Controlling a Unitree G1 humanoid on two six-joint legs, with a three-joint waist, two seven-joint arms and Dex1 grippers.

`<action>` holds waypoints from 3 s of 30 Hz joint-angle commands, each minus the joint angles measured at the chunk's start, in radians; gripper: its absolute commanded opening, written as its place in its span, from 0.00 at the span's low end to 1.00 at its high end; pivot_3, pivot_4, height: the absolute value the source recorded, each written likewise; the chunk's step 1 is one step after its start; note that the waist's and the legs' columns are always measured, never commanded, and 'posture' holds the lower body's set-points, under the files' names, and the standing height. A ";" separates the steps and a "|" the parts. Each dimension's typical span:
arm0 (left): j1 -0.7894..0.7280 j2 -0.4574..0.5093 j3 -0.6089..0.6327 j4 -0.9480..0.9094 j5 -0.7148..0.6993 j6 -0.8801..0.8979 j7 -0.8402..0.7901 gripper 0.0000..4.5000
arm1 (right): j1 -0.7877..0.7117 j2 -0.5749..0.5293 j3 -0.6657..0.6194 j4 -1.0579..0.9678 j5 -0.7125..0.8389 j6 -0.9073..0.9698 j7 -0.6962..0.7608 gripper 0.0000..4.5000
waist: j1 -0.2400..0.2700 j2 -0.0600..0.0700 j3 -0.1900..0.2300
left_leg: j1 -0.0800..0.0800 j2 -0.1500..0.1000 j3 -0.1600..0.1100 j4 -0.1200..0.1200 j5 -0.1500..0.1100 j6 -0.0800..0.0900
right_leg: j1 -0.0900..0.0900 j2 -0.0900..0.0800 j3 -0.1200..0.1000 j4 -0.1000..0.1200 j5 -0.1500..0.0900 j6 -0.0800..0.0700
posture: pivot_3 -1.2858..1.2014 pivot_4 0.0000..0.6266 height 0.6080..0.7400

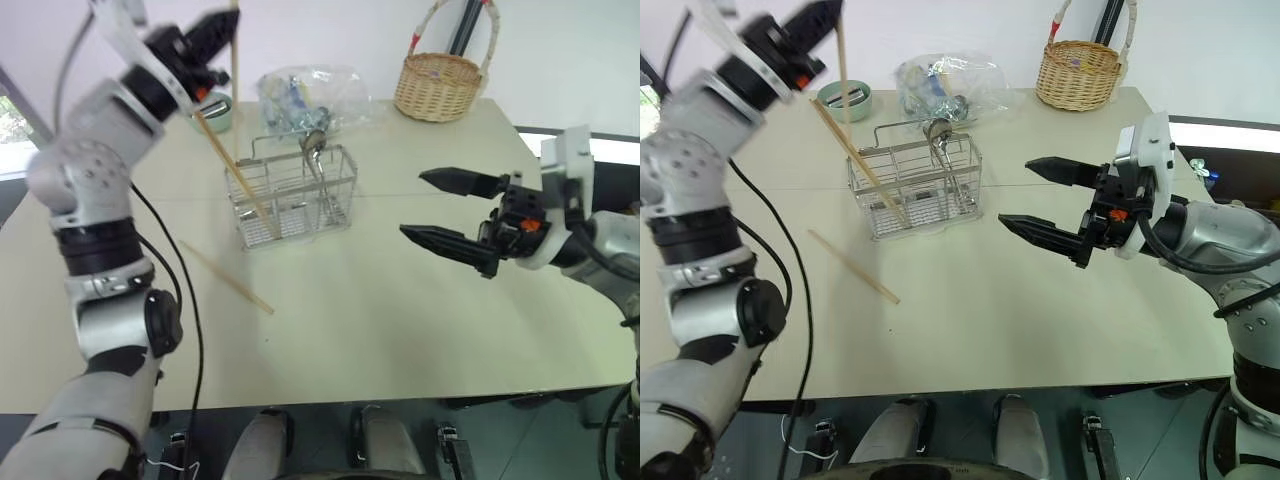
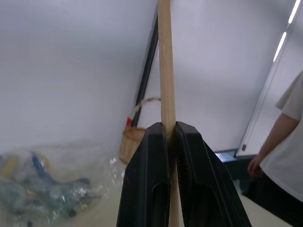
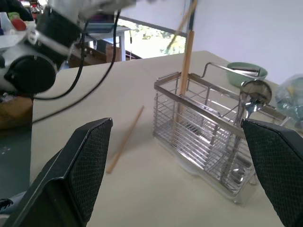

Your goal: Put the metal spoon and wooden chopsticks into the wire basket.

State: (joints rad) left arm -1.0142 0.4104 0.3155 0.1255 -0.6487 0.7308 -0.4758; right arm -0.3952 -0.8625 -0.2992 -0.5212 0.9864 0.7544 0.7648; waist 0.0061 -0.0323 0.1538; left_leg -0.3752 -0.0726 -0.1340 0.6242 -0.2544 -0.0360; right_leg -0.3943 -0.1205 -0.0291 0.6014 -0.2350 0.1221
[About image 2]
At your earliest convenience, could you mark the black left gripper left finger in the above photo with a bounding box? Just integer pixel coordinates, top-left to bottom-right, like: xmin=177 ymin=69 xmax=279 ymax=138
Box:
xmin=116 ymin=122 xmax=171 ymax=227

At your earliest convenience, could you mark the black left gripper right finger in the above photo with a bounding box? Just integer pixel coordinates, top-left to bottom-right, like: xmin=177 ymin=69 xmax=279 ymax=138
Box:
xmin=174 ymin=121 xmax=252 ymax=227

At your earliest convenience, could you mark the wooden chopstick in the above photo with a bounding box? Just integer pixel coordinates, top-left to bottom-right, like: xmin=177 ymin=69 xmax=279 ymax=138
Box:
xmin=157 ymin=0 xmax=181 ymax=227

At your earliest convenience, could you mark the woven wicker basket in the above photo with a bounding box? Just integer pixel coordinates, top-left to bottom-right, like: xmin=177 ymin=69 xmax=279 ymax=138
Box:
xmin=119 ymin=97 xmax=162 ymax=167

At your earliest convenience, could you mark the person's bare hand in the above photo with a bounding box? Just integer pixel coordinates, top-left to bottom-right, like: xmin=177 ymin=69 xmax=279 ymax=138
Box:
xmin=247 ymin=156 xmax=264 ymax=178

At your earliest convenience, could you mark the person in white shirt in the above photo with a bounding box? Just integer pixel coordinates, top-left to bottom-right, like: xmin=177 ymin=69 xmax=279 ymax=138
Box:
xmin=243 ymin=70 xmax=303 ymax=227

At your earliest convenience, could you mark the clear plastic bag with items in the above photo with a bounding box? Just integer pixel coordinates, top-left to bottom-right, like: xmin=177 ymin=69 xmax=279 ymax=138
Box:
xmin=0 ymin=144 xmax=126 ymax=223

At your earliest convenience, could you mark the ceiling light strip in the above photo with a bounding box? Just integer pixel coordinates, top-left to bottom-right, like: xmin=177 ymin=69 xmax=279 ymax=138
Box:
xmin=288 ymin=0 xmax=301 ymax=24
xmin=273 ymin=31 xmax=287 ymax=63

